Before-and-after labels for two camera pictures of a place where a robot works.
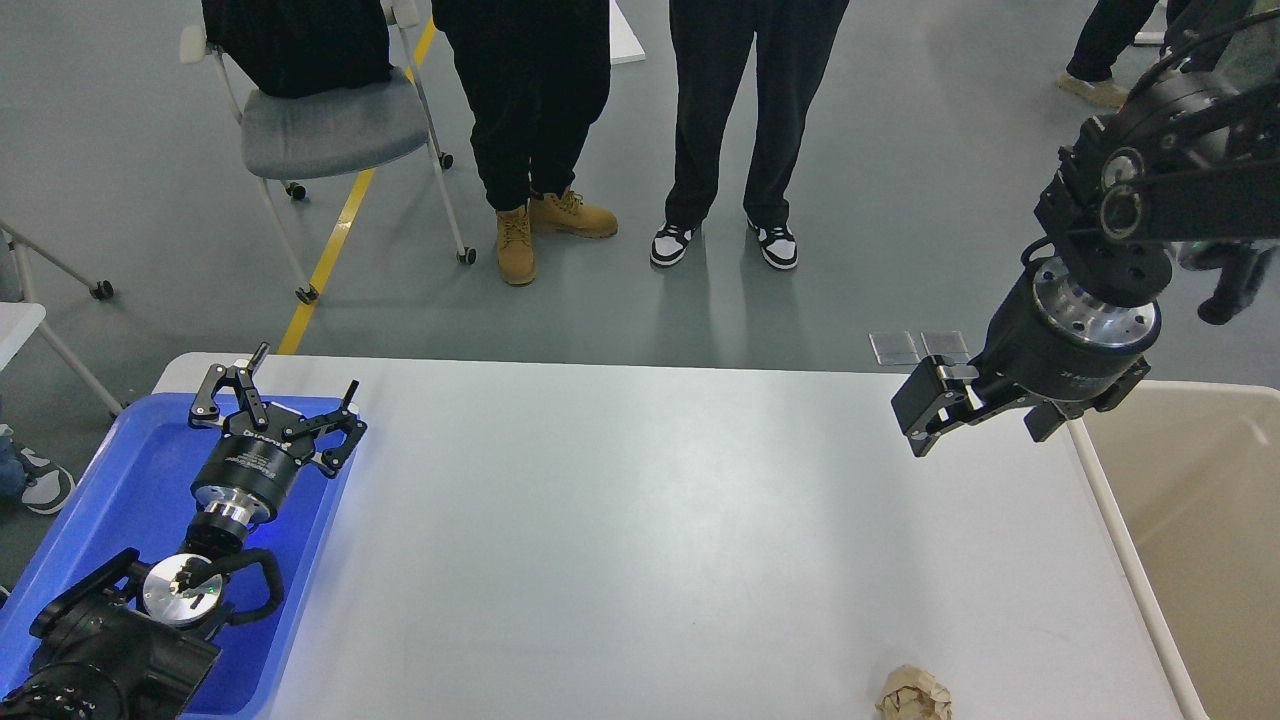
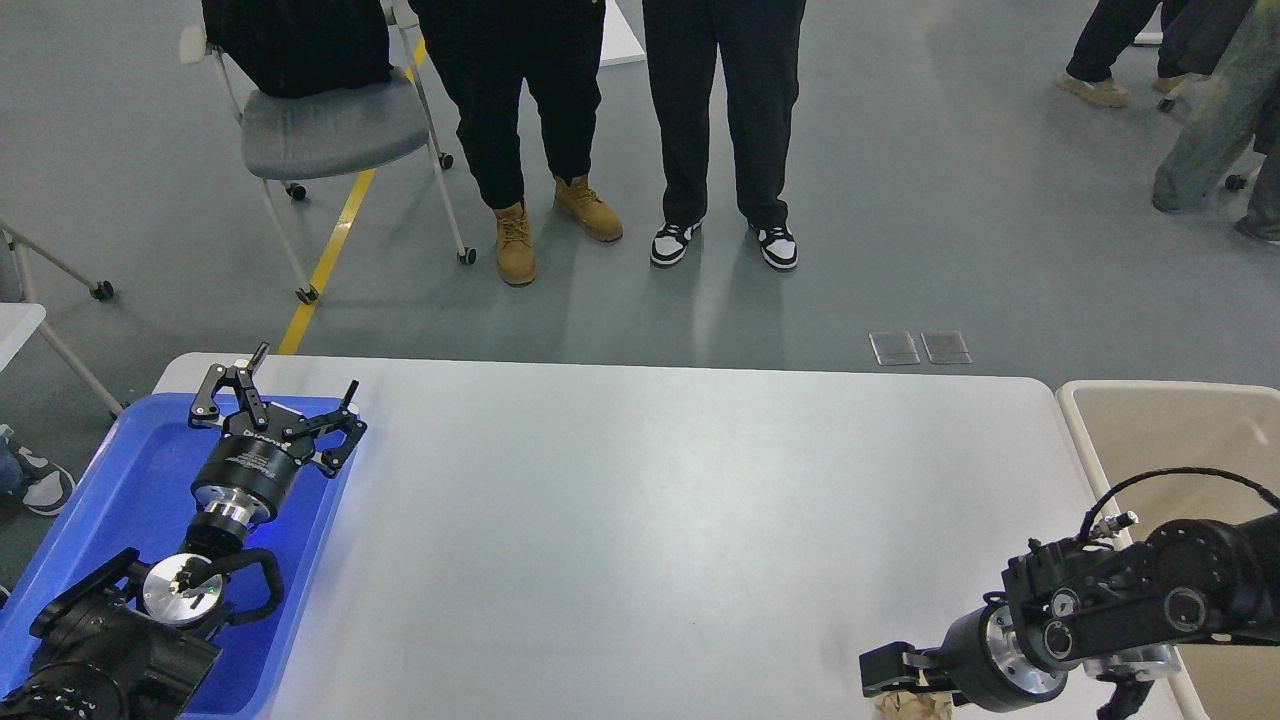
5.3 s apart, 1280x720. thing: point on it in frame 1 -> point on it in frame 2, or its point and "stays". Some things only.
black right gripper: x=1050 y=338 -> x=981 y=660
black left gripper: x=247 y=475 stays
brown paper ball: x=911 y=693 stays
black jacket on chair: x=297 y=48 stays
